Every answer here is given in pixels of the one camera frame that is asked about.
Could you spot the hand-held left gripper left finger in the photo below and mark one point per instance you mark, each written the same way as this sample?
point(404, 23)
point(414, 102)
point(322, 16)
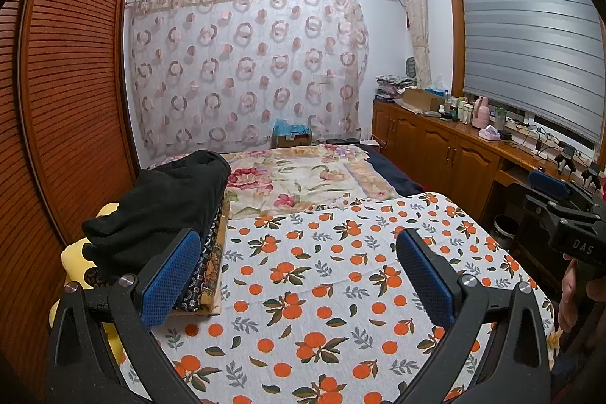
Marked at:
point(173, 276)

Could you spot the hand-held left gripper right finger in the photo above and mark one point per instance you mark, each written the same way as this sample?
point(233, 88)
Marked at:
point(426, 281)

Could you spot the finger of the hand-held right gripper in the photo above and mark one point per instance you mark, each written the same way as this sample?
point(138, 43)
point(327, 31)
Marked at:
point(549, 182)

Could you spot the black t-shirt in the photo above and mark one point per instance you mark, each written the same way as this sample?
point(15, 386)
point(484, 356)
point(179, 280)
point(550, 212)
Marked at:
point(161, 205)

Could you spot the pile of folded clothes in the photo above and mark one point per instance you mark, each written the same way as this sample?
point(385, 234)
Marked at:
point(393, 86)

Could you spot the person's right hand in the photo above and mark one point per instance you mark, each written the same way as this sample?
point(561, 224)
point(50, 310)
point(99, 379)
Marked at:
point(570, 304)

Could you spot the navy patterned folded cloth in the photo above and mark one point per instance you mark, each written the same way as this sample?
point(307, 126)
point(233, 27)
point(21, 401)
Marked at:
point(194, 290)

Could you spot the black desk device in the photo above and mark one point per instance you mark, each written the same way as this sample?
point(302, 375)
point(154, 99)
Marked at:
point(592, 176)
point(564, 158)

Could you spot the brown patterned folded cloth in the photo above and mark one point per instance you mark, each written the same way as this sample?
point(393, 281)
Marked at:
point(215, 276)

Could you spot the waste bin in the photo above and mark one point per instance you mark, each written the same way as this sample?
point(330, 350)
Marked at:
point(506, 233)

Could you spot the green bottle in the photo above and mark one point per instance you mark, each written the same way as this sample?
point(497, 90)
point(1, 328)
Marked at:
point(500, 120)

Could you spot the orange fruit print sheet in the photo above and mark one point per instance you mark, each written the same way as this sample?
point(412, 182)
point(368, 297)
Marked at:
point(331, 290)

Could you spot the pink thermos bottle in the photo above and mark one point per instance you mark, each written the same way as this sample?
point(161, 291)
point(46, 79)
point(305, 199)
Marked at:
point(481, 113)

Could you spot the dark navy blanket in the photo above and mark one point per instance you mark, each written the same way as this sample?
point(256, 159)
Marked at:
point(397, 177)

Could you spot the white bottle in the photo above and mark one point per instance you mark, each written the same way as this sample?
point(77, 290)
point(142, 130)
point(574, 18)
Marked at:
point(466, 111)

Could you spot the wooden cabinet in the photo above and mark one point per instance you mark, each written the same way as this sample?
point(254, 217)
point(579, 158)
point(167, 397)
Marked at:
point(435, 153)

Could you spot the blue tissue box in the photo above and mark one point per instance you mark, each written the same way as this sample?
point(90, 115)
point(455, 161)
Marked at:
point(436, 90)

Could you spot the open cardboard box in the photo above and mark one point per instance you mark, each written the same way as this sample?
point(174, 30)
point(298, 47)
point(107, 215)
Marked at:
point(421, 100)

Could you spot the floral rose blanket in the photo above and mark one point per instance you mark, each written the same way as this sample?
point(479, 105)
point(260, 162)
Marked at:
point(293, 177)

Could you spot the beige drape curtain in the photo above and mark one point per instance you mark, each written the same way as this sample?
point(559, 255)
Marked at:
point(419, 20)

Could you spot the circle patterned curtain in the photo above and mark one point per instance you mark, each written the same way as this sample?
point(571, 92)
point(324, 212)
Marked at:
point(246, 68)

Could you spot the wooden louvre wardrobe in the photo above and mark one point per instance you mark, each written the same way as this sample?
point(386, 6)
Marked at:
point(71, 77)

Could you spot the wooden window frame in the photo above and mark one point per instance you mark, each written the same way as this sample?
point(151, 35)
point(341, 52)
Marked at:
point(455, 30)

